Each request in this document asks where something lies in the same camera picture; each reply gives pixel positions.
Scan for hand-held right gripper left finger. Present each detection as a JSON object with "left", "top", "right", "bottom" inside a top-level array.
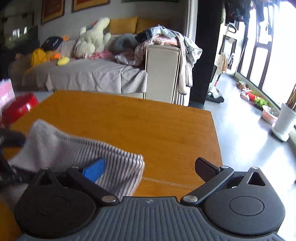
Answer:
[{"left": 35, "top": 157, "right": 119, "bottom": 207}]

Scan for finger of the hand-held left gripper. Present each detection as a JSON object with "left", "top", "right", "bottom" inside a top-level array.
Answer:
[
  {"left": 0, "top": 152, "right": 35, "bottom": 184},
  {"left": 0, "top": 129, "right": 26, "bottom": 149}
]

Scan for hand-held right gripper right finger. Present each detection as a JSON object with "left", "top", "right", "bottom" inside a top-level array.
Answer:
[{"left": 180, "top": 157, "right": 266, "bottom": 206}]

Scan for grey striped knit garment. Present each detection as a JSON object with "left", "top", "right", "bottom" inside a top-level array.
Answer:
[{"left": 0, "top": 119, "right": 146, "bottom": 207}]

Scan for pile of mixed clothes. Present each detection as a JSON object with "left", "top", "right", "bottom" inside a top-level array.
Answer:
[{"left": 115, "top": 25, "right": 203, "bottom": 95}]

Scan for hanging dark clothes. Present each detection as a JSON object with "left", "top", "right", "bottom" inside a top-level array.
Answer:
[{"left": 223, "top": 0, "right": 279, "bottom": 26}]

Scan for red glossy bowl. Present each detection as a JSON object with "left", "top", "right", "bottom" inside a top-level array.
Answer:
[{"left": 2, "top": 92, "right": 39, "bottom": 127}]

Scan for pink box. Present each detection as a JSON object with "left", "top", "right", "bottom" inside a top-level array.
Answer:
[{"left": 0, "top": 78, "right": 16, "bottom": 110}]

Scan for pink flower pot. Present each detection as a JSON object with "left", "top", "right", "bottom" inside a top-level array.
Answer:
[{"left": 261, "top": 105, "right": 279, "bottom": 125}]

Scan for green sprouts tray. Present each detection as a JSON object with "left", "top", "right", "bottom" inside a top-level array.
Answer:
[{"left": 248, "top": 89, "right": 270, "bottom": 108}]

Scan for small toy figures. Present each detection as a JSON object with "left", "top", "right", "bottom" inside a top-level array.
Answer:
[{"left": 235, "top": 80, "right": 250, "bottom": 101}]

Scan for white plant pot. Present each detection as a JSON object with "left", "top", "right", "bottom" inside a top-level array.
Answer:
[{"left": 271, "top": 103, "right": 296, "bottom": 142}]

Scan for white upright vacuum cleaner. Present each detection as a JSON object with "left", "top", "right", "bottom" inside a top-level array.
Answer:
[{"left": 206, "top": 23, "right": 239, "bottom": 104}]

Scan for orange plush toy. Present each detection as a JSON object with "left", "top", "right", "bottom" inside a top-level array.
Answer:
[{"left": 49, "top": 53, "right": 65, "bottom": 62}]

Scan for grey covered sofa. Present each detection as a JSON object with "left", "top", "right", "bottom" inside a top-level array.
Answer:
[{"left": 11, "top": 39, "right": 148, "bottom": 95}]

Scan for black cap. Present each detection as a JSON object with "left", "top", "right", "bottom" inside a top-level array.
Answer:
[{"left": 40, "top": 36, "right": 64, "bottom": 52}]

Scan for beige sofa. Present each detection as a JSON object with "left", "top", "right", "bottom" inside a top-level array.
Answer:
[{"left": 144, "top": 44, "right": 193, "bottom": 105}]

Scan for tall bamboo plant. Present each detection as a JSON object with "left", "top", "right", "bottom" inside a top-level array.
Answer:
[{"left": 285, "top": 83, "right": 296, "bottom": 112}]

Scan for pink cloth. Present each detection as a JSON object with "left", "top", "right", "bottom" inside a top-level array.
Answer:
[{"left": 83, "top": 51, "right": 114, "bottom": 60}]

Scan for white plush duck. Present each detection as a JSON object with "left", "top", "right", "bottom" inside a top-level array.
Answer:
[{"left": 74, "top": 17, "right": 112, "bottom": 59}]

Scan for grey neck pillow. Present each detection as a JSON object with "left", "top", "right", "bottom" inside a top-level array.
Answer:
[{"left": 107, "top": 34, "right": 139, "bottom": 53}]

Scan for yellow sofa cushion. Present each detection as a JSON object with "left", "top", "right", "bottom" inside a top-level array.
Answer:
[
  {"left": 108, "top": 17, "right": 138, "bottom": 36},
  {"left": 136, "top": 18, "right": 172, "bottom": 34}
]

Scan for white curtain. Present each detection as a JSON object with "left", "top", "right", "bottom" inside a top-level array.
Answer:
[{"left": 185, "top": 0, "right": 197, "bottom": 43}]

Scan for red framed wall picture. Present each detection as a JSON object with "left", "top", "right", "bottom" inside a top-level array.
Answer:
[
  {"left": 71, "top": 0, "right": 110, "bottom": 13},
  {"left": 41, "top": 0, "right": 66, "bottom": 25}
]

